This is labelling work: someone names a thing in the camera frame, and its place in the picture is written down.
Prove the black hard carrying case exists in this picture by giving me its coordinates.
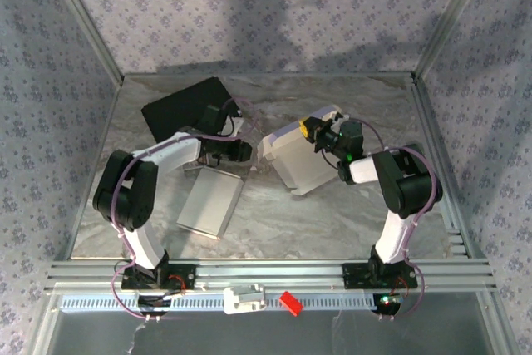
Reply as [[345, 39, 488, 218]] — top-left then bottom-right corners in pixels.
[[140, 76, 244, 144]]

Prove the red plastic block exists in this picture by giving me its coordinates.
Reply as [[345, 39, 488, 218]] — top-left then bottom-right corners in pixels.
[[278, 290, 305, 318]]

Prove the black left controller board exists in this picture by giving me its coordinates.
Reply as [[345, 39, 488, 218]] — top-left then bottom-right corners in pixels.
[[136, 294, 172, 317]]

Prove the black controller board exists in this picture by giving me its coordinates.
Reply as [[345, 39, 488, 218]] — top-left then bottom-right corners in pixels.
[[372, 292, 403, 317], [136, 294, 172, 317]]

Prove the black right controller board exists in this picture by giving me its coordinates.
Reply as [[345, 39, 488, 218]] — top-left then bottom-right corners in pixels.
[[372, 292, 403, 317]]

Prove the grey metal floor panel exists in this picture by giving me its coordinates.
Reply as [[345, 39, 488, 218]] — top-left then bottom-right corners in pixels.
[[32, 292, 512, 355]]

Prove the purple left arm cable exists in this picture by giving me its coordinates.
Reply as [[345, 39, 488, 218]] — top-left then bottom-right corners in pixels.
[[110, 97, 264, 323]]

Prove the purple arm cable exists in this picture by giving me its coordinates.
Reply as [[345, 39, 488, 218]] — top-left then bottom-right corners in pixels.
[[319, 117, 444, 323], [110, 97, 264, 323]]

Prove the aluminium back rail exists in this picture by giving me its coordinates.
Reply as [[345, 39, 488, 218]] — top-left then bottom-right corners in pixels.
[[122, 71, 416, 79]]

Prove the aluminium side rail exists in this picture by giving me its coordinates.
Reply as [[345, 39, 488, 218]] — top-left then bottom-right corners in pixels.
[[56, 76, 126, 260], [411, 74, 487, 260]]

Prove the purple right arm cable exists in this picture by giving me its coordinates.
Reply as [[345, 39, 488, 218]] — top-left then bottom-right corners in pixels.
[[319, 117, 444, 323]]

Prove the aluminium mounting rail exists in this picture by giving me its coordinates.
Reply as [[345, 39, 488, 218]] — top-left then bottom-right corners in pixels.
[[46, 260, 499, 293]]

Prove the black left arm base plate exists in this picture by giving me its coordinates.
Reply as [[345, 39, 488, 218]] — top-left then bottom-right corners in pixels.
[[120, 263, 197, 292]]

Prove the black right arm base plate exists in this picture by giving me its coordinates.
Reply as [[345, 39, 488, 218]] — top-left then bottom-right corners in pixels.
[[341, 262, 419, 291]]

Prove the white plastic bracket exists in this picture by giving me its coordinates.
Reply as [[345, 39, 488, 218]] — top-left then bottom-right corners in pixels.
[[223, 283, 267, 315]]

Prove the slotted white cable duct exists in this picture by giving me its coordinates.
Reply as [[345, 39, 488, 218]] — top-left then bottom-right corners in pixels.
[[60, 292, 380, 313]]

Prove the aluminium corner post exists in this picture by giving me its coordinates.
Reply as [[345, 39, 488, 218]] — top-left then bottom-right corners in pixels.
[[41, 0, 126, 84], [413, 0, 495, 81]]

